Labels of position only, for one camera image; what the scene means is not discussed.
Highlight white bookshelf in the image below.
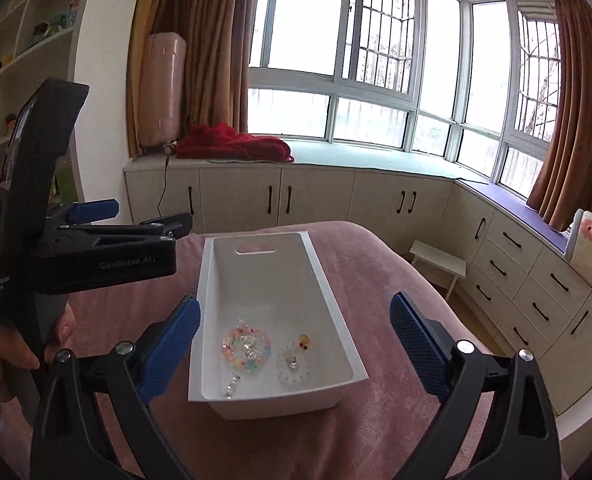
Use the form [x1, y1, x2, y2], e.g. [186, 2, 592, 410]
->
[0, 0, 141, 261]

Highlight white stool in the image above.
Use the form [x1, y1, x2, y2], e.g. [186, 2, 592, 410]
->
[408, 240, 468, 301]

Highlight cream window seat cabinets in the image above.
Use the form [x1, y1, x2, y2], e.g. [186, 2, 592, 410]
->
[123, 157, 592, 426]

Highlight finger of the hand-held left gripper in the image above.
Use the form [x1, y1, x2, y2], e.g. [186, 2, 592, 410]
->
[40, 211, 195, 252]
[46, 199, 120, 227]

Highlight white bead bracelet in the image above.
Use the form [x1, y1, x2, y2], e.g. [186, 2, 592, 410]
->
[277, 334, 314, 386]

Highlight black power cable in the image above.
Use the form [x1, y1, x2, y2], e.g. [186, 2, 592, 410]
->
[157, 155, 171, 213]

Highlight brown curtain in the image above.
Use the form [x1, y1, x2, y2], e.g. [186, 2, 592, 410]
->
[526, 0, 592, 233]
[126, 0, 261, 158]

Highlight colourful bead bracelet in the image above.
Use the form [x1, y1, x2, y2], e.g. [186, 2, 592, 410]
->
[221, 324, 273, 370]

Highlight purple seat mat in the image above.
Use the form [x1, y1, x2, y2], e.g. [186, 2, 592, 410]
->
[456, 178, 569, 256]

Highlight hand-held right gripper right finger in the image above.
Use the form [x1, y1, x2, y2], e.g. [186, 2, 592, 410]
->
[390, 291, 562, 480]

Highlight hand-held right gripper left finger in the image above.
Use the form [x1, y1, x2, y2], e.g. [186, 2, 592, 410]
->
[30, 296, 203, 480]

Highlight white plastic storage box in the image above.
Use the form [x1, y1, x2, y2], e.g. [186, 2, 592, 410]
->
[188, 230, 369, 421]

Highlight pink portable heater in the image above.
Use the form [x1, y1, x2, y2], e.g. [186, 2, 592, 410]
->
[138, 32, 187, 158]

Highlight person's left hand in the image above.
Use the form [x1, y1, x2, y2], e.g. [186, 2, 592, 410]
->
[0, 305, 76, 426]

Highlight green seat mat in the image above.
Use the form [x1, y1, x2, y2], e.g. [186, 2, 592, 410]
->
[206, 139, 492, 183]

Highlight red blanket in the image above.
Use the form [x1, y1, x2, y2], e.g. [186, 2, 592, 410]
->
[176, 122, 295, 163]

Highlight bay window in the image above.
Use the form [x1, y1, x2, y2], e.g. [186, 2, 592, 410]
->
[248, 0, 562, 196]

